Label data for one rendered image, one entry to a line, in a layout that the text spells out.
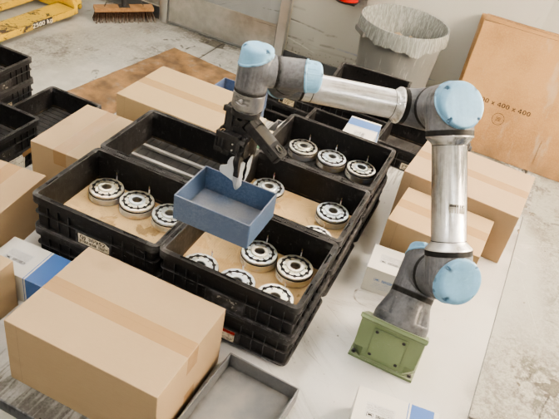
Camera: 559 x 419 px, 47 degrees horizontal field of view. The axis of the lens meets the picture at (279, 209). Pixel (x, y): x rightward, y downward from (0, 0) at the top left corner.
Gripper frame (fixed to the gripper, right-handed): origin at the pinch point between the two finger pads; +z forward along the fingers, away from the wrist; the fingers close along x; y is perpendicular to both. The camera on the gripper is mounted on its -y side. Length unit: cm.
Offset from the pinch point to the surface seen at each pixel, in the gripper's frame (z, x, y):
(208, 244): 28.0, -8.6, 9.8
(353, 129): 15, -91, -1
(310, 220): 25.2, -37.6, -9.3
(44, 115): 65, -91, 146
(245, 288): 20.3, 10.6, -11.4
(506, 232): 22, -73, -65
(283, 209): 25.2, -37.0, 0.0
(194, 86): 14, -74, 58
